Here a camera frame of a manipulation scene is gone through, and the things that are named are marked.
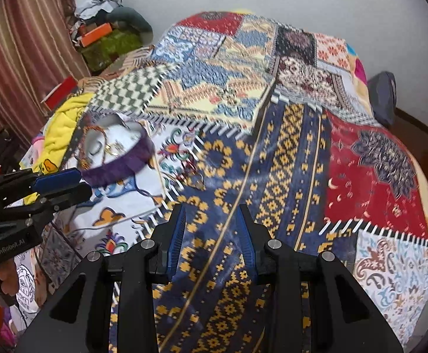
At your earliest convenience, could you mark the pile of clothes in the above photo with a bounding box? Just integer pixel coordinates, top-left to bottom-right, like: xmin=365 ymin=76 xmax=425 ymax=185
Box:
xmin=73 ymin=0 xmax=123 ymax=22

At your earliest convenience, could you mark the red box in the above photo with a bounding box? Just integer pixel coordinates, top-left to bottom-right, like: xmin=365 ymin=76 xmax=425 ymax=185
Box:
xmin=41 ymin=76 xmax=78 ymax=111

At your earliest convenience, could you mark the patchwork printed blanket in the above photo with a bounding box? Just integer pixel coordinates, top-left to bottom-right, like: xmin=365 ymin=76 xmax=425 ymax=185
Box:
xmin=16 ymin=9 xmax=428 ymax=353

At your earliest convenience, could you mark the dark cloth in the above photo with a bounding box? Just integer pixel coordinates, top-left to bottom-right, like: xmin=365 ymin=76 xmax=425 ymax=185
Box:
xmin=0 ymin=106 xmax=24 ymax=178

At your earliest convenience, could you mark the striped beige blanket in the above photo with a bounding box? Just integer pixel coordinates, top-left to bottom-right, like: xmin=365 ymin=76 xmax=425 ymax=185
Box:
xmin=78 ymin=46 xmax=156 ymax=93

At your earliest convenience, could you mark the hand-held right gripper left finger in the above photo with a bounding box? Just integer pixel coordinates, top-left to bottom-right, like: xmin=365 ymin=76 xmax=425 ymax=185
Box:
xmin=16 ymin=203 xmax=187 ymax=353

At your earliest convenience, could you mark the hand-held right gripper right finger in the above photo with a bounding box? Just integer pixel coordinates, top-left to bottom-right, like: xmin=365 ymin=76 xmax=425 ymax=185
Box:
xmin=236 ymin=203 xmax=404 ymax=353

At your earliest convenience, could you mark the small metal pendant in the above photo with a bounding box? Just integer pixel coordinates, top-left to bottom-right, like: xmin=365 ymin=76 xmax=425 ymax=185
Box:
xmin=184 ymin=164 xmax=206 ymax=192

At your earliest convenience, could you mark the purple heart-shaped box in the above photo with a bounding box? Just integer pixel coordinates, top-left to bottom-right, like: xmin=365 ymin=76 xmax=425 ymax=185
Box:
xmin=72 ymin=112 xmax=156 ymax=189

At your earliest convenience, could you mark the yellow cloth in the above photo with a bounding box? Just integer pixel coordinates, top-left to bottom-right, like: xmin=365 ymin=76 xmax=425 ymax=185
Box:
xmin=42 ymin=94 xmax=97 ymax=177

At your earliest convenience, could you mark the grey bag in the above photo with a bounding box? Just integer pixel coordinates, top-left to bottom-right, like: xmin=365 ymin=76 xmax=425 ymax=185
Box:
xmin=367 ymin=71 xmax=398 ymax=128

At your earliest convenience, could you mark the striped pink curtain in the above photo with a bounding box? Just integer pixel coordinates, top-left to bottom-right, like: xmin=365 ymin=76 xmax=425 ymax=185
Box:
xmin=0 ymin=0 xmax=90 ymax=144

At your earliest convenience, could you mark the dark grey cushion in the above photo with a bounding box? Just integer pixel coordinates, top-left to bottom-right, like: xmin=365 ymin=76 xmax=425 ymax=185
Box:
xmin=107 ymin=7 xmax=154 ymax=45

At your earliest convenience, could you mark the person's left hand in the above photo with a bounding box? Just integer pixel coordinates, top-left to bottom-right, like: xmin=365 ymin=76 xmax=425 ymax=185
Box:
xmin=0 ymin=259 xmax=21 ymax=298

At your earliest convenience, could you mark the green patterned cloth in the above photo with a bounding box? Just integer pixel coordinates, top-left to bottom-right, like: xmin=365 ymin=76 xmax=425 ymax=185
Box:
xmin=82 ymin=29 xmax=143 ymax=73

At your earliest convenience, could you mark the colourful cartoon fleece blanket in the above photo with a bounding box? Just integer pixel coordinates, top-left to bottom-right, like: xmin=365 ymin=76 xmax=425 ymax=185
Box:
xmin=346 ymin=40 xmax=370 ymax=98

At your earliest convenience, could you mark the orange box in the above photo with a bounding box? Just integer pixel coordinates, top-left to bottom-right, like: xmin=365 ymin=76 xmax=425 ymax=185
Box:
xmin=80 ymin=23 xmax=114 ymax=48

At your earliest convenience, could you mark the white printed cloth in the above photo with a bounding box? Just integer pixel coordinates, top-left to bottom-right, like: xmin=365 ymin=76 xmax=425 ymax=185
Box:
xmin=15 ymin=257 xmax=44 ymax=322

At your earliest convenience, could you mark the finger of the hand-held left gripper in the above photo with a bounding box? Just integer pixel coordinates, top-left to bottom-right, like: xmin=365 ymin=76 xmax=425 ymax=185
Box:
xmin=1 ymin=183 xmax=93 ymax=226
xmin=0 ymin=168 xmax=83 ymax=202

